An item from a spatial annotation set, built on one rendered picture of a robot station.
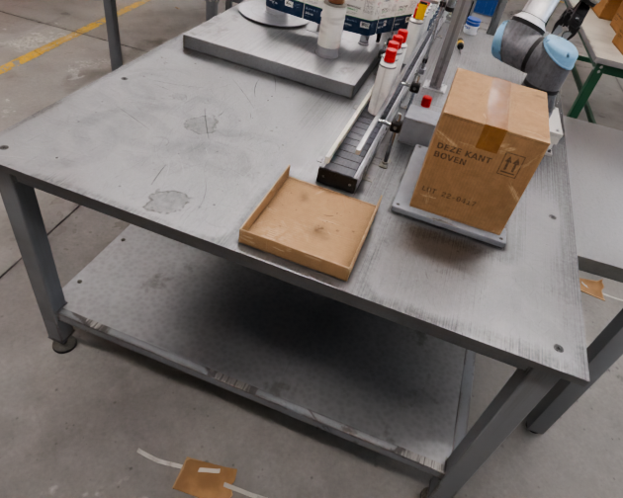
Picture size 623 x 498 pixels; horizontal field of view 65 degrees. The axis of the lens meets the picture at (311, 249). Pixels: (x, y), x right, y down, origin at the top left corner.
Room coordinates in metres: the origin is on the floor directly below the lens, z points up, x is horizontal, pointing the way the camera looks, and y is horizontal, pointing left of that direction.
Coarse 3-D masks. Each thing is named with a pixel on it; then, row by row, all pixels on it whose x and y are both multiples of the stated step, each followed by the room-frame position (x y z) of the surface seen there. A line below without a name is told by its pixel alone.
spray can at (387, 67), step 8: (392, 48) 1.49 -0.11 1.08; (392, 56) 1.46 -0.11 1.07; (384, 64) 1.46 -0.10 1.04; (392, 64) 1.47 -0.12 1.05; (384, 72) 1.46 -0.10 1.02; (392, 72) 1.46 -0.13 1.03; (376, 80) 1.47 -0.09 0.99; (384, 80) 1.46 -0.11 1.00; (392, 80) 1.47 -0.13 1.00; (376, 88) 1.46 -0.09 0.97; (384, 88) 1.46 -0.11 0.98; (376, 96) 1.46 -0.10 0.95; (384, 96) 1.46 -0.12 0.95; (376, 104) 1.46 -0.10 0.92; (368, 112) 1.47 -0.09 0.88; (376, 112) 1.45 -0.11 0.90
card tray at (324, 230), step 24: (288, 168) 1.09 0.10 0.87; (288, 192) 1.03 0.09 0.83; (312, 192) 1.05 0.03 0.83; (336, 192) 1.07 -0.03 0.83; (264, 216) 0.91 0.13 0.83; (288, 216) 0.93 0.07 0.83; (312, 216) 0.95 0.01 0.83; (336, 216) 0.97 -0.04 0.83; (360, 216) 0.99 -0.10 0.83; (240, 240) 0.81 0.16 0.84; (264, 240) 0.80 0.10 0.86; (288, 240) 0.84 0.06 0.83; (312, 240) 0.86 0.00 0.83; (336, 240) 0.88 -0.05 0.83; (360, 240) 0.90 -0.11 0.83; (312, 264) 0.77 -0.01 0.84; (336, 264) 0.76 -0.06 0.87
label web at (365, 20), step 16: (320, 0) 2.09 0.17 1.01; (352, 0) 2.07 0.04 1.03; (368, 0) 2.06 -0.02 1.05; (384, 0) 2.11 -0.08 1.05; (400, 0) 2.19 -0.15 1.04; (416, 0) 2.27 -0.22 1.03; (320, 16) 2.08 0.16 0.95; (352, 16) 2.07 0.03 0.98; (368, 16) 2.06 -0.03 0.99; (384, 16) 2.13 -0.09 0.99; (400, 16) 2.21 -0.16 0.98; (352, 32) 2.07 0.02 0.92; (368, 32) 2.06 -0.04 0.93; (384, 32) 2.15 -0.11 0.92
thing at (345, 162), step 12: (420, 48) 2.16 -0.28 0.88; (408, 72) 1.88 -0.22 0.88; (396, 96) 1.64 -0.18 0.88; (360, 120) 1.41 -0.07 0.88; (372, 120) 1.43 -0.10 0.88; (348, 132) 1.32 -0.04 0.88; (360, 132) 1.33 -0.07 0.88; (372, 132) 1.35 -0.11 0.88; (348, 144) 1.25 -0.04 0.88; (336, 156) 1.17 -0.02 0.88; (348, 156) 1.19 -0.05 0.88; (360, 156) 1.20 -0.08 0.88; (324, 168) 1.10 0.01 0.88; (336, 168) 1.11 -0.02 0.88; (348, 168) 1.13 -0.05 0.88
